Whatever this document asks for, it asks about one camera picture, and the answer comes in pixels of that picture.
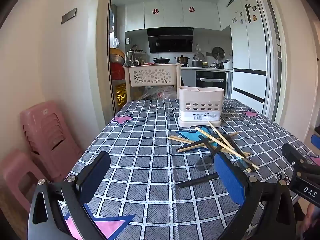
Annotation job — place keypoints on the black built-in oven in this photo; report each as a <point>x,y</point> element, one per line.
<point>211,87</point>

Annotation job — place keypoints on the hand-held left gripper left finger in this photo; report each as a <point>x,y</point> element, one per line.
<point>96,175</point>

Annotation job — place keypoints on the group of fridge magnets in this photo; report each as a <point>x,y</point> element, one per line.
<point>254,18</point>

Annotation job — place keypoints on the gold foil bag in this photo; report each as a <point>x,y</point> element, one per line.
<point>121,93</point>

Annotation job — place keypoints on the beige plastic utensil holder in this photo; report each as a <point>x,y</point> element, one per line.
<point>200,115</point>

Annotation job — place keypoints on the grey wall plate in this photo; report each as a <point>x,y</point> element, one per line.
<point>69,15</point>

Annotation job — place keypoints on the beige plastic chair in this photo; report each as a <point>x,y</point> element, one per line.
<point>152,67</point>

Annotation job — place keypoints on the black spoon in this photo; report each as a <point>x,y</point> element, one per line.
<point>203,164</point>
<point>243,163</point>

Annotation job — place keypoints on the red container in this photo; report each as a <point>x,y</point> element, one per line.
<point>117,71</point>

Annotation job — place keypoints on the kitchen rack with bottles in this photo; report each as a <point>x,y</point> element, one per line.
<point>136,58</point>

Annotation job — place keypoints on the black frying pan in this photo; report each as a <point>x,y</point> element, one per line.
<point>161,60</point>

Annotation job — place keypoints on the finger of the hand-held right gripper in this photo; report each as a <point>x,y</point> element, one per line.
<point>292,155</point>
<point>316,142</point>

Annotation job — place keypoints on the round black fan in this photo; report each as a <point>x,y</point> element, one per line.
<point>218,53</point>

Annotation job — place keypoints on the black cooking pot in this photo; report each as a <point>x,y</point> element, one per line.
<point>197,63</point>

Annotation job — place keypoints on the red paper decal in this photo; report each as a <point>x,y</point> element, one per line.
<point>155,11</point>
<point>191,9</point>

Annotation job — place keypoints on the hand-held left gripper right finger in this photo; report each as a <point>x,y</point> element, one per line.
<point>228,177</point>

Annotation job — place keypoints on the white upper kitchen cabinets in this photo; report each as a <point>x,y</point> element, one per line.
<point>172,17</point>

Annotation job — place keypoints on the low pink plastic stool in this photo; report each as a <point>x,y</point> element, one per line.
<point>17,172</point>

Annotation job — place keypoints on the stack of pink stools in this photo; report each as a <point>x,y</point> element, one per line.
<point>47,130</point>

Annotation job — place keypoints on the black range hood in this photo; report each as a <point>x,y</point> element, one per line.
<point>170,41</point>

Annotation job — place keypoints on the gold cooking pot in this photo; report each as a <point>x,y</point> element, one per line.
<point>181,60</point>

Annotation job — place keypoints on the patterned wooden chopstick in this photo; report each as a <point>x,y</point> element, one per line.
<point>212,138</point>

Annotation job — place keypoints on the grey checked star tablecloth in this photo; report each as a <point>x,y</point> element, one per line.
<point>140,155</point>

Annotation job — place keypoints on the black chopstick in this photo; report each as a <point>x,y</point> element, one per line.
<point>197,180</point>
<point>206,143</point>

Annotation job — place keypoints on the gold metal basin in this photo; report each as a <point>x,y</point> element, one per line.
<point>116,55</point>

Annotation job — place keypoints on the clear plastic bag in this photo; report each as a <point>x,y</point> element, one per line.
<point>160,93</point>

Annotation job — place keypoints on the plain wooden chopstick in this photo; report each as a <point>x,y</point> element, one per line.
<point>232,134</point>
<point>182,138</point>
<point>178,140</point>
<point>217,132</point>

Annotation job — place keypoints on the white rice cooker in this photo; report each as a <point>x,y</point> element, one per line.
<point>228,64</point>

